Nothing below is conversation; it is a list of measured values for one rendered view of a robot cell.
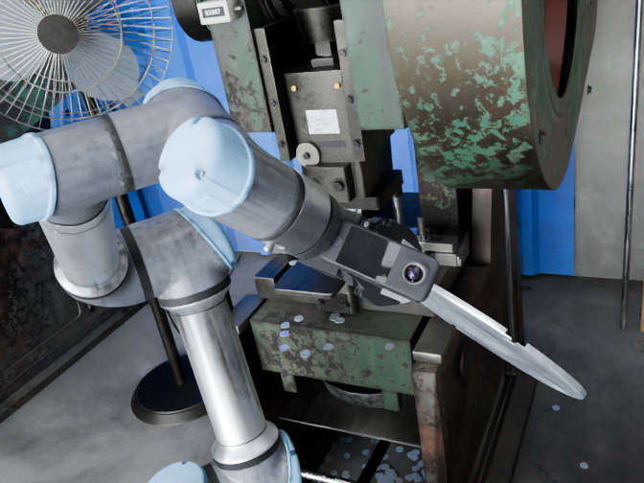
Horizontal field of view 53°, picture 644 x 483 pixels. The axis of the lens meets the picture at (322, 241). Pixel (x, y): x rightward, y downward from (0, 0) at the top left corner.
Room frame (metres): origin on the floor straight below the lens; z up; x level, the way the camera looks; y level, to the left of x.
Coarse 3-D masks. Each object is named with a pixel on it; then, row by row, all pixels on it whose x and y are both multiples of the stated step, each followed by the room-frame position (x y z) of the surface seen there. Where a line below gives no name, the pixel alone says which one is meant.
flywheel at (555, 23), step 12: (552, 0) 1.43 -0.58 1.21; (564, 0) 1.42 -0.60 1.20; (552, 12) 1.42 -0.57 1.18; (564, 12) 1.41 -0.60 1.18; (552, 24) 1.40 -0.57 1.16; (564, 24) 1.40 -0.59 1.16; (552, 36) 1.39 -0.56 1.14; (564, 36) 1.38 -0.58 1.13; (552, 48) 1.37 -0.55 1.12; (564, 48) 1.38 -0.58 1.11; (552, 60) 1.35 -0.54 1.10; (564, 60) 1.38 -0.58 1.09; (552, 72) 1.33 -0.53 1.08; (564, 72) 1.38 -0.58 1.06
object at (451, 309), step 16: (432, 288) 0.63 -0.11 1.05; (432, 304) 0.74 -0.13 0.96; (448, 304) 0.63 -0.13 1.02; (464, 304) 0.60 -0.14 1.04; (448, 320) 0.78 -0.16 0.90; (464, 320) 0.72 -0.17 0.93; (480, 320) 0.58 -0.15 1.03; (480, 336) 0.73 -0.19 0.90; (496, 336) 0.61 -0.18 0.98; (496, 352) 0.74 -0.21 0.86; (512, 352) 0.68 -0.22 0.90; (528, 352) 0.56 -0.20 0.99; (528, 368) 0.67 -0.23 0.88; (544, 368) 0.58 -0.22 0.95; (560, 368) 0.55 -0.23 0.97; (560, 384) 0.61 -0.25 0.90; (576, 384) 0.56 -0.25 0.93
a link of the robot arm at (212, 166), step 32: (192, 128) 0.53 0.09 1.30; (224, 128) 0.52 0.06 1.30; (160, 160) 0.53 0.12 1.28; (192, 160) 0.50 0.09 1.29; (224, 160) 0.50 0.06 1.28; (256, 160) 0.52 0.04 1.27; (192, 192) 0.49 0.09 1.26; (224, 192) 0.50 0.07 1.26; (256, 192) 0.51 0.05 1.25; (288, 192) 0.53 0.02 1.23; (224, 224) 0.53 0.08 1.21; (256, 224) 0.52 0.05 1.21; (288, 224) 0.53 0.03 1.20
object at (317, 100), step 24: (288, 72) 1.37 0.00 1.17; (312, 72) 1.33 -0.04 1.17; (336, 72) 1.31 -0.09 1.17; (288, 96) 1.37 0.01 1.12; (312, 96) 1.34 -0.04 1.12; (336, 96) 1.31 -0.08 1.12; (312, 120) 1.34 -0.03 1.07; (336, 120) 1.31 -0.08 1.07; (312, 144) 1.34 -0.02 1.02; (336, 144) 1.32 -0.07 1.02; (312, 168) 1.32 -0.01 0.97; (336, 168) 1.29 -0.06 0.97; (360, 168) 1.30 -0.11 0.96; (384, 168) 1.40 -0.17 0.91; (336, 192) 1.30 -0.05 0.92; (360, 192) 1.30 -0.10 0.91
